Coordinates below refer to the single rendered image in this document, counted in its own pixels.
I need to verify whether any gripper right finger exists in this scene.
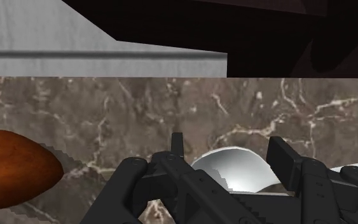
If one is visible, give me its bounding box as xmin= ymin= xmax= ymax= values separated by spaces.
xmin=265 ymin=136 xmax=358 ymax=224

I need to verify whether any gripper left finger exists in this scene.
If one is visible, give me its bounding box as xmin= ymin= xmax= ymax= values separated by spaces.
xmin=79 ymin=132 xmax=260 ymax=224

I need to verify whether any white bowl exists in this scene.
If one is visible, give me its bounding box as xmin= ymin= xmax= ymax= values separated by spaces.
xmin=191 ymin=146 xmax=281 ymax=193

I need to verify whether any brown oval wooden object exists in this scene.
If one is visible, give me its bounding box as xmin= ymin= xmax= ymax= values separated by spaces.
xmin=0 ymin=129 xmax=65 ymax=213

